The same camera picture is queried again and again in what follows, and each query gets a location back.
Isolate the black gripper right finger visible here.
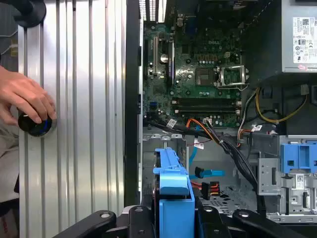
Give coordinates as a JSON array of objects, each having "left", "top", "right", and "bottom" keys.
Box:
[{"left": 198, "top": 205, "right": 308, "bottom": 238}]

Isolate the metal socket cover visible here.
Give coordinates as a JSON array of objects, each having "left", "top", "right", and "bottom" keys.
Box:
[{"left": 217, "top": 64, "right": 249, "bottom": 87}]

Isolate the blue flat disk wire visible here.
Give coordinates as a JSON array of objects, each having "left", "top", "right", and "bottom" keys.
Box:
[{"left": 188, "top": 146, "right": 225, "bottom": 179}]

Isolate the blue plastic drive latch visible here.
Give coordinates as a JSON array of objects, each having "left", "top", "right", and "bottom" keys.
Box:
[{"left": 279, "top": 142, "right": 317, "bottom": 174}]

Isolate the grey metal disk bay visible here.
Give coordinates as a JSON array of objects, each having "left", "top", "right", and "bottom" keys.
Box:
[{"left": 142, "top": 133, "right": 260, "bottom": 218}]

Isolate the grey metal drive cage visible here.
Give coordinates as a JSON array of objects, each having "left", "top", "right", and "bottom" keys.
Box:
[{"left": 257, "top": 135, "right": 317, "bottom": 223}]

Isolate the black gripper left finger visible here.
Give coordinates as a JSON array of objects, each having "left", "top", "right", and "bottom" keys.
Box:
[{"left": 52, "top": 205, "right": 156, "bottom": 238}]

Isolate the silver power supply unit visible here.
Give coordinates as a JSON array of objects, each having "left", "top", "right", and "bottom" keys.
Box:
[{"left": 281, "top": 0, "right": 317, "bottom": 74}]

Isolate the red yellow black disk wire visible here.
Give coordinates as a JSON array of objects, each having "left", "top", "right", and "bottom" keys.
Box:
[{"left": 190, "top": 180, "right": 220, "bottom": 199}]

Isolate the thin wire locking lever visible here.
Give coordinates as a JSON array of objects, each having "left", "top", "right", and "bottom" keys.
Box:
[{"left": 217, "top": 83, "right": 250, "bottom": 90}]

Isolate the black cable bundle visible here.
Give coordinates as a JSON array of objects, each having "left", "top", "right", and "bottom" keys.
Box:
[{"left": 143, "top": 119, "right": 267, "bottom": 216}]

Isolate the person's bare hand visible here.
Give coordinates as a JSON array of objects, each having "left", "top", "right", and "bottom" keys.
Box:
[{"left": 0, "top": 64, "right": 57, "bottom": 126}]

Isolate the grey expansion slot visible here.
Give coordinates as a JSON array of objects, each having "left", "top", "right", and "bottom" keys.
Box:
[{"left": 153, "top": 36, "right": 159, "bottom": 75}]

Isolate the round black tool blue ring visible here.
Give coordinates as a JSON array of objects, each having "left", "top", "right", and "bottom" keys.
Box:
[{"left": 17, "top": 112, "right": 56, "bottom": 137}]

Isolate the black open PC case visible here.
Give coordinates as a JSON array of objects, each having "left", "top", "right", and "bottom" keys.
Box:
[{"left": 123, "top": 0, "right": 317, "bottom": 224}]

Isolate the black round mount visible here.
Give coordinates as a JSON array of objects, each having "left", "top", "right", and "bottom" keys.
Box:
[{"left": 0, "top": 0, "right": 47, "bottom": 28}]

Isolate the dark blue expansion slot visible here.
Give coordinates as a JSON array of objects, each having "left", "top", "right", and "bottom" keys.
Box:
[{"left": 167, "top": 41, "right": 176, "bottom": 87}]

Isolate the person's beige clothing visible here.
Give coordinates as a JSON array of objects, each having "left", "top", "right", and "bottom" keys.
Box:
[{"left": 0, "top": 121, "right": 20, "bottom": 203}]

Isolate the black RAM slot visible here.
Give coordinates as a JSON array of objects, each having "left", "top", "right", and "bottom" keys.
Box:
[
  {"left": 173, "top": 106, "right": 241, "bottom": 111},
  {"left": 173, "top": 110, "right": 241, "bottom": 115},
  {"left": 172, "top": 97, "right": 241, "bottom": 102},
  {"left": 172, "top": 101, "right": 241, "bottom": 106}
]

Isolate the green motherboard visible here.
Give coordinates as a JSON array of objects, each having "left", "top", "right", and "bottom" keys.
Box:
[{"left": 143, "top": 7, "right": 245, "bottom": 128}]

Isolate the hard disk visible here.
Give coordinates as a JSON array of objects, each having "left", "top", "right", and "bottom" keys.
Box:
[{"left": 152, "top": 147, "right": 199, "bottom": 238}]

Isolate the grey white wire bundle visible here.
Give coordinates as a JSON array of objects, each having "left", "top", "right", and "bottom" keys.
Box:
[{"left": 237, "top": 91, "right": 257, "bottom": 147}]

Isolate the CPU socket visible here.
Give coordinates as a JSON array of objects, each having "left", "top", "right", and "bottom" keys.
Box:
[{"left": 195, "top": 67, "right": 217, "bottom": 87}]

